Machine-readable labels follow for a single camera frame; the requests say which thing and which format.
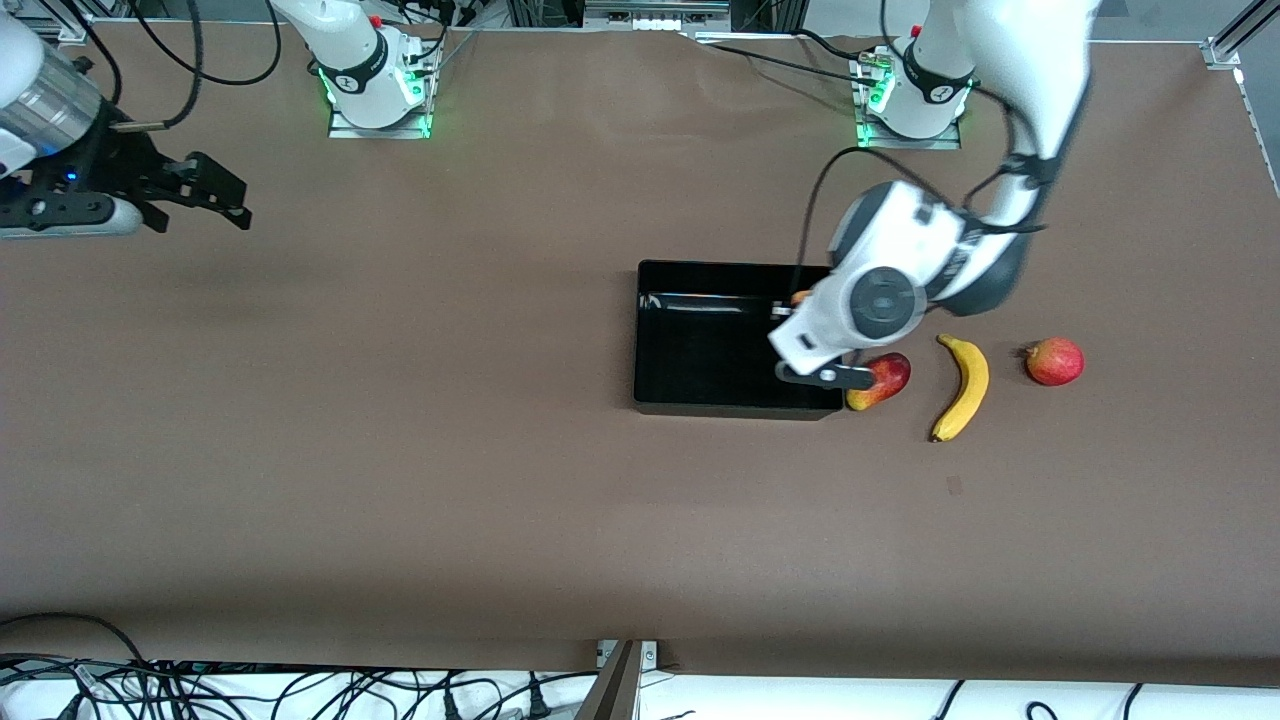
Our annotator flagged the black plastic box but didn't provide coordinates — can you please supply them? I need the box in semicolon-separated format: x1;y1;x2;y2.
633;260;846;421

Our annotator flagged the yellow banana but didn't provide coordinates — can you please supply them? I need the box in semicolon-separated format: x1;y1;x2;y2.
930;333;990;443

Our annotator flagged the red apple right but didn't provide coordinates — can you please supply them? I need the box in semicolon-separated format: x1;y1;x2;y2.
1022;337;1086;387

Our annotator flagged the red yellow mango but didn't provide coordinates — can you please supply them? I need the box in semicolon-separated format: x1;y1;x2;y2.
845;352;912;412

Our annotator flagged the grey power strip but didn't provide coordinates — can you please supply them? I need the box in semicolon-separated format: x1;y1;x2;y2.
583;0;733;36

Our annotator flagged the dark metal bar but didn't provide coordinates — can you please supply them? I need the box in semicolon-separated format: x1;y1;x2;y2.
575;640;643;720

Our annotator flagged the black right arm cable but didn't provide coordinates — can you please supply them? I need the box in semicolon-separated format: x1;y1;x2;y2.
55;0;283;133

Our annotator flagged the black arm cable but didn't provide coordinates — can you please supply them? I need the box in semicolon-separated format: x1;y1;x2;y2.
55;0;283;133
797;85;1051;296

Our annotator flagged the aluminium frame profile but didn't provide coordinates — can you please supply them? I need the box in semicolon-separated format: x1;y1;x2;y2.
1203;0;1280;71
20;0;93;43

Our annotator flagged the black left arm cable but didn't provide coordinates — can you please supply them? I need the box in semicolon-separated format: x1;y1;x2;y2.
797;85;1051;296

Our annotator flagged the black table cable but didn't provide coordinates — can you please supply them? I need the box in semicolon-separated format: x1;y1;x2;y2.
700;40;866;86

